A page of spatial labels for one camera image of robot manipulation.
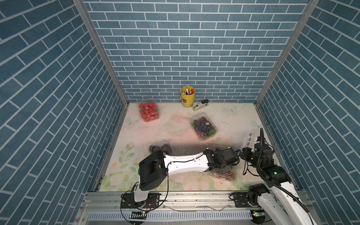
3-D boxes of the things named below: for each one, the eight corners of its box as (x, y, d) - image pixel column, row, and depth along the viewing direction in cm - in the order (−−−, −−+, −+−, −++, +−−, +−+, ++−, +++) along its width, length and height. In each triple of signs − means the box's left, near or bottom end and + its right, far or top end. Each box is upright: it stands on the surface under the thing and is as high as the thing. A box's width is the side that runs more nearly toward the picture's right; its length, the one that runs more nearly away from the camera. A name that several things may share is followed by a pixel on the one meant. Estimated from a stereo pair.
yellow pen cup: (181, 108, 120) (180, 95, 108) (181, 99, 127) (181, 85, 115) (194, 109, 120) (195, 95, 108) (194, 99, 127) (194, 86, 115)
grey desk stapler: (194, 111, 115) (194, 109, 113) (190, 107, 118) (190, 105, 115) (209, 104, 120) (210, 102, 118) (206, 101, 123) (206, 98, 121)
